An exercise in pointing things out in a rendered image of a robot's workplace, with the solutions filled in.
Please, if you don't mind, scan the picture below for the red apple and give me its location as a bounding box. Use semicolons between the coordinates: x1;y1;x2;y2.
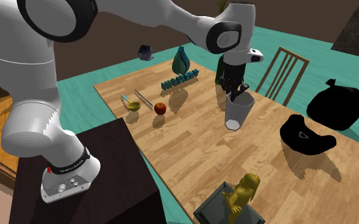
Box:
153;102;167;116

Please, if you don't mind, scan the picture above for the dark grey tray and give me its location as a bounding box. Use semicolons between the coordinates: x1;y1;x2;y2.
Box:
193;181;266;224

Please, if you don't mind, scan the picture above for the wooden chair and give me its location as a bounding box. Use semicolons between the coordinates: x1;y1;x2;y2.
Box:
255;46;311;107

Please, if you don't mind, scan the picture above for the grey plastic cup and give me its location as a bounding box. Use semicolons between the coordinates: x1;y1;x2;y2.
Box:
224;90;257;131

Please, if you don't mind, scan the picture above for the yellow frog figure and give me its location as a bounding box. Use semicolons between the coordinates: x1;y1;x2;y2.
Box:
222;173;261;223

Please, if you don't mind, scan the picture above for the dark green bottle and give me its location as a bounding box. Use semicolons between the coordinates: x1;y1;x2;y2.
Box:
215;54;225;86

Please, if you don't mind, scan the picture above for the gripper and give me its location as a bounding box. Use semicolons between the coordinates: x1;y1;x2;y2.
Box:
220;60;250;103

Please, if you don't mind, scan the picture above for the yellow ladle with blue handle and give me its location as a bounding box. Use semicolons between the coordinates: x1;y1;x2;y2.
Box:
120;94;141;113

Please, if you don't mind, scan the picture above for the dark robot stand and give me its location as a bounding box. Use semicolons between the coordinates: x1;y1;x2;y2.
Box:
8;117;167;224

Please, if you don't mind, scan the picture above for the black rubbish bag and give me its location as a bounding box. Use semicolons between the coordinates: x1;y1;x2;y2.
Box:
306;78;359;132

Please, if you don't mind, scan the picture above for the teal leaf sign with letters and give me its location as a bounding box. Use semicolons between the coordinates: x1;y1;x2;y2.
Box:
160;45;200;92

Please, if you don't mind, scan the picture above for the grey knife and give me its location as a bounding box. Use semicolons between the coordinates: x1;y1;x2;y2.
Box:
134;89;154;107

